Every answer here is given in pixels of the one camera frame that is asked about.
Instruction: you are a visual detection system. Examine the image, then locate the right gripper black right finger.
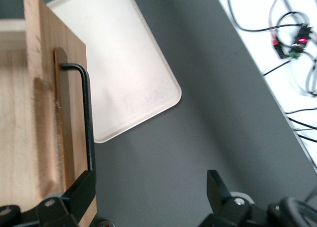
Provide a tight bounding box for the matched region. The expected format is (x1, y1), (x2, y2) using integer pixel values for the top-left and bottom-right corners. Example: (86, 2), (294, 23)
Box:
(193, 170), (270, 227)

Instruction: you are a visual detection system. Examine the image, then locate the green terminal connector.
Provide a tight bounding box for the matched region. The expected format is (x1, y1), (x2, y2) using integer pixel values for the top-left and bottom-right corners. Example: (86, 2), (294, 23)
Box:
(287, 50), (303, 60)

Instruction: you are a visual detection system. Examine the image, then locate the wooden drawer with black handle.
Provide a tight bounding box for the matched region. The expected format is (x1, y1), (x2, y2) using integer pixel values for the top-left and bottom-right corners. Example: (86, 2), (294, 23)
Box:
(0, 0), (98, 227)

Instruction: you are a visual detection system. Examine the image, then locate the black electronic board red light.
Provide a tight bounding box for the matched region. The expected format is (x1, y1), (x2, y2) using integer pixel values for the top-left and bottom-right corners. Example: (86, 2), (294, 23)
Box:
(291, 23), (313, 51)

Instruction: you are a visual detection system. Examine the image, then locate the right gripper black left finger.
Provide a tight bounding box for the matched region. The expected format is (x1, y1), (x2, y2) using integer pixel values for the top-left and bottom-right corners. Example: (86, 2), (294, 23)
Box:
(0, 170), (97, 227)

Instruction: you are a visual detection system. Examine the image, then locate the thin black cable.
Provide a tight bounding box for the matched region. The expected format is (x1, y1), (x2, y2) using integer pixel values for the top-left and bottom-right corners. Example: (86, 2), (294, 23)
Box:
(288, 117), (317, 131)
(284, 107), (317, 115)
(217, 0), (302, 33)

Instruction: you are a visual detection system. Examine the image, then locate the grey cable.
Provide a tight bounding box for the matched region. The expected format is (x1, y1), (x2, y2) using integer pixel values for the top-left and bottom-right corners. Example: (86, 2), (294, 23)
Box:
(292, 53), (317, 97)

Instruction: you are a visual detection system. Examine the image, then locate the red wire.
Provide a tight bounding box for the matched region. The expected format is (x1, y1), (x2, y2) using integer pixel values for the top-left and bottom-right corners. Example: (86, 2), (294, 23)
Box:
(268, 0), (283, 48)

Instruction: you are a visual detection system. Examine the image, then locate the white plastic tray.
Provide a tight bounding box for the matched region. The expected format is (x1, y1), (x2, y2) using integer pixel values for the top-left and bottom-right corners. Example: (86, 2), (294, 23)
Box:
(46, 0), (182, 144)

